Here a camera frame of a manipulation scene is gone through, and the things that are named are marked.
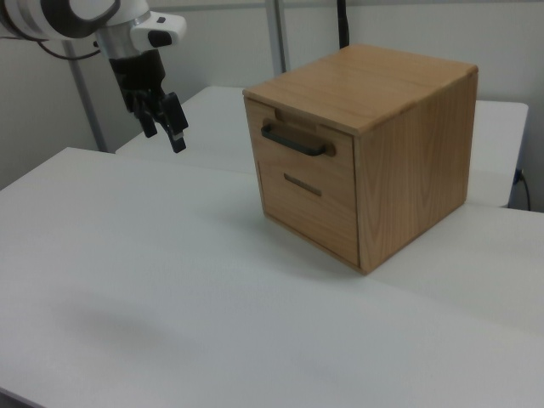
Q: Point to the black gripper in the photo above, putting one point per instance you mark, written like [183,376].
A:
[138,72]

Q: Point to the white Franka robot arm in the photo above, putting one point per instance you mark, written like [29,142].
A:
[51,17]

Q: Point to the wooden drawer cabinet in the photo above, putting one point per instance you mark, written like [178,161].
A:
[404,170]

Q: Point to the grey metal frame post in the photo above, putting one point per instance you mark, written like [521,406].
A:
[278,34]
[87,106]

